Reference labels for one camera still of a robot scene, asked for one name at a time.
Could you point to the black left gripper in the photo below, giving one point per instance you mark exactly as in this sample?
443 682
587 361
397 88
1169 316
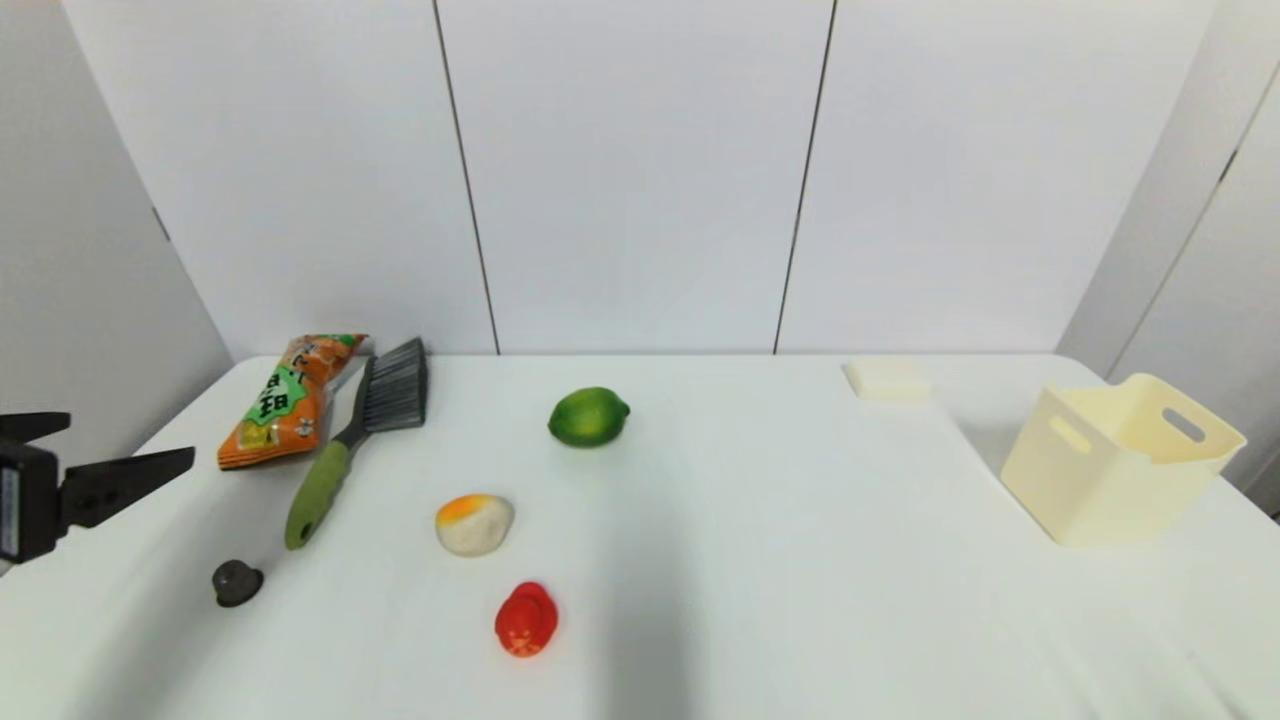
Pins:
35 500

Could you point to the orange cookie snack bag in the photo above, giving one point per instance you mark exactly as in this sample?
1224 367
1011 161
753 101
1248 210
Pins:
285 400

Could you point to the dark grey coffee capsule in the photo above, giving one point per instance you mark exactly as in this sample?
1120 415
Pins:
237 584

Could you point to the white and orange mango toy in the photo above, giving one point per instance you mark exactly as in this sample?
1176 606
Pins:
475 527

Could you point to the red rubber duck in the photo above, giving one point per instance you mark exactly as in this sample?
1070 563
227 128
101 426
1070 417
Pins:
526 620

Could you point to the green lime fruit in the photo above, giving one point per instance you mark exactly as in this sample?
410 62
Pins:
588 418

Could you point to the cream rectangular sponge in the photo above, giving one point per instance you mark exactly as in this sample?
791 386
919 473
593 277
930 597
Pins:
887 380

